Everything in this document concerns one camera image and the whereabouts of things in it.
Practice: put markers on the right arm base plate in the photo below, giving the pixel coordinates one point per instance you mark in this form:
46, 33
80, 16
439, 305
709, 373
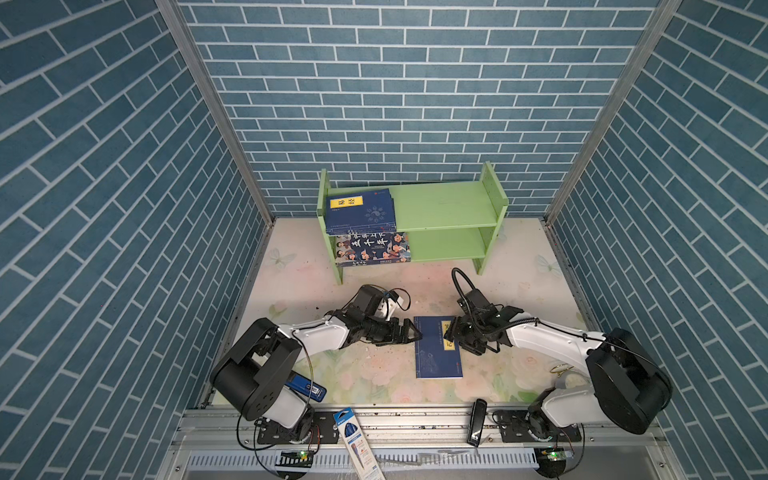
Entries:
520, 425

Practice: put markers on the blue white packaged box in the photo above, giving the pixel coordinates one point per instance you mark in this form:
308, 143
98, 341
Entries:
355, 441

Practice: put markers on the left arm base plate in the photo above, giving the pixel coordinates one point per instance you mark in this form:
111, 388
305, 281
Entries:
320, 429

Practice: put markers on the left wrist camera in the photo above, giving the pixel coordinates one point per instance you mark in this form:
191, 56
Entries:
389, 305

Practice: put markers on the black remote stick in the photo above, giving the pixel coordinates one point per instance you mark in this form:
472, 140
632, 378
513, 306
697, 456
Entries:
476, 423

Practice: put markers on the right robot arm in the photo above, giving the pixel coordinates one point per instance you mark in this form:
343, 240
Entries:
622, 384

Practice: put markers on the colourful illustrated book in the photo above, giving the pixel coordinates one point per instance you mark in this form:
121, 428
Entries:
371, 249

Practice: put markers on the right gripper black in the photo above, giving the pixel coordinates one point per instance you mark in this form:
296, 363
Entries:
453, 331

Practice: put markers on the aluminium rail frame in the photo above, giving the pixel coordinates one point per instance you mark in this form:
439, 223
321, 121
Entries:
416, 442

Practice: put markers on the dark blue book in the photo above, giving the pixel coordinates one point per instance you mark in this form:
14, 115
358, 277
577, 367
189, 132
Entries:
360, 213
436, 357

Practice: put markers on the green two-tier shelf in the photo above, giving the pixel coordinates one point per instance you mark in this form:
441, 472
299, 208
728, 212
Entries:
442, 221

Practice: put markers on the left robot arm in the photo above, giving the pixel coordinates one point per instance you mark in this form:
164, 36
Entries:
253, 375

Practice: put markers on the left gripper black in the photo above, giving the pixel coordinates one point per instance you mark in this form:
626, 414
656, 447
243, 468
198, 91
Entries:
392, 332

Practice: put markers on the blue handheld device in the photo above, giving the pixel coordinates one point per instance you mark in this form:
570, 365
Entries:
305, 386

